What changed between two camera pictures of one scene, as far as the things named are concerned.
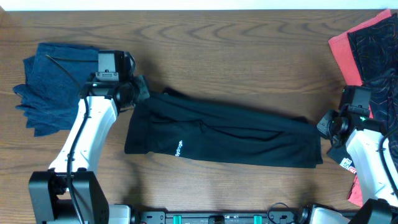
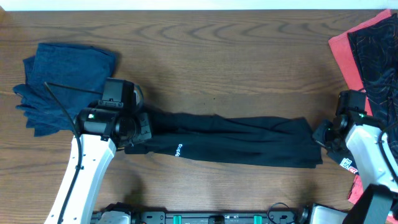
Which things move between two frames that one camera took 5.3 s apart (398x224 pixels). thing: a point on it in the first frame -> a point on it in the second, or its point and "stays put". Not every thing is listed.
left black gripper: x=141 y=82 -> x=146 y=132
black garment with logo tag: x=341 y=155 stays put
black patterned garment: x=375 y=45 stays put
